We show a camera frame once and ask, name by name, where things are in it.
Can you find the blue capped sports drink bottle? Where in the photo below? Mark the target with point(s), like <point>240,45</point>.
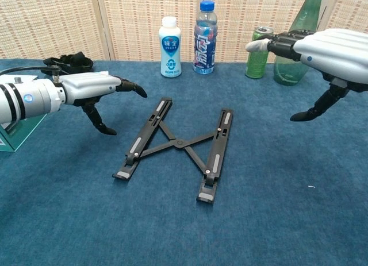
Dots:
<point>204,47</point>

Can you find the black silver folding laptop stand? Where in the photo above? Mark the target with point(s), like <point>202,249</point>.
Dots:
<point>179,143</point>

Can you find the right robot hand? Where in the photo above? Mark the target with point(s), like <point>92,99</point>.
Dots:
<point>339,53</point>

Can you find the green glass spray bottle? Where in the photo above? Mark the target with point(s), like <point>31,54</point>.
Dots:
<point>287,73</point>

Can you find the teal Philips speaker box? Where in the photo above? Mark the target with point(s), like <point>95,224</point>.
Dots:
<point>14,139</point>

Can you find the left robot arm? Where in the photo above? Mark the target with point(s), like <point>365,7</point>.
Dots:
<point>28,99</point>

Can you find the white yogurt drink bottle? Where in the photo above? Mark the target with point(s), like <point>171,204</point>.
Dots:
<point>170,47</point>

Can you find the green drink can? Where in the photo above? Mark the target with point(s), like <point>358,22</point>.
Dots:
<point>256,65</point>

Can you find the bamboo folding screen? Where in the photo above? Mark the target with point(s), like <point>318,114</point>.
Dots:
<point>57,24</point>

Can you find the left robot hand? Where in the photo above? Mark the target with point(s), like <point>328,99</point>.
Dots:
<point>86,85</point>

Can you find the blue table cloth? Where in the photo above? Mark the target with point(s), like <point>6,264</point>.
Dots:
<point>86,220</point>

